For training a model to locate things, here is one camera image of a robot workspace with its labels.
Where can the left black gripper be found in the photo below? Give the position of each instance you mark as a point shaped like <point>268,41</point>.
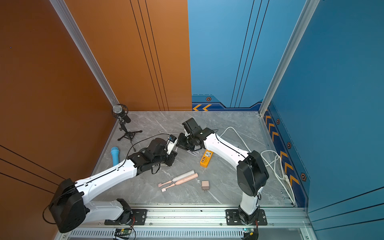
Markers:
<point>172,156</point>

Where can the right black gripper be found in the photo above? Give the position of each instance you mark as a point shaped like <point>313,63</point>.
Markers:
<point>180,143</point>

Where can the orange power strip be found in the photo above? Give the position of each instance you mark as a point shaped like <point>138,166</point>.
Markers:
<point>206,158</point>

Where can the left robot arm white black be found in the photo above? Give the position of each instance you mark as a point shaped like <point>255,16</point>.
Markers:
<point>73,205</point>

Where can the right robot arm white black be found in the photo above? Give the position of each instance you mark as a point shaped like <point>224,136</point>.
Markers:
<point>252,174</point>

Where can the white electric toothbrush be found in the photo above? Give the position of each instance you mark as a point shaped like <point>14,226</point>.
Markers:
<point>180,177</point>

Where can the pink electric toothbrush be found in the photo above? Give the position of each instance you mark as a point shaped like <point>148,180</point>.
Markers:
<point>182,181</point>

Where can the blue handheld microphone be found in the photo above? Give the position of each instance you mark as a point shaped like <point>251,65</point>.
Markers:
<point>115,155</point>

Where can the pink charger adapter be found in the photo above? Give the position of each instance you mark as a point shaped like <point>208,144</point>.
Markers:
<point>205,185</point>

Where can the black microphone on tripod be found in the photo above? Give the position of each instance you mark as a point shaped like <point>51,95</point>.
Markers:
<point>120,112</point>

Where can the left green circuit board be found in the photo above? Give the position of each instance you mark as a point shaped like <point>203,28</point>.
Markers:
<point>123,234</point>

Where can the green circuit board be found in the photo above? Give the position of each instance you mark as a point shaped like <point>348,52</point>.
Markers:
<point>251,234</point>
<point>123,234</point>

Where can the right green circuit board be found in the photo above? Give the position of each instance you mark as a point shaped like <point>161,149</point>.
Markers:
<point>251,234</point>

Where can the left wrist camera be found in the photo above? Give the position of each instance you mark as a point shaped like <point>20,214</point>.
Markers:
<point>172,141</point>

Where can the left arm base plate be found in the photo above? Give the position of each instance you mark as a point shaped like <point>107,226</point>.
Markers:
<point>141,216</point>

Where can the aluminium rail frame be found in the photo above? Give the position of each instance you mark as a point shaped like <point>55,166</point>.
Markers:
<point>200,222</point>

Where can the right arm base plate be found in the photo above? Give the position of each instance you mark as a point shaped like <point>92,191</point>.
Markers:
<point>237,217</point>

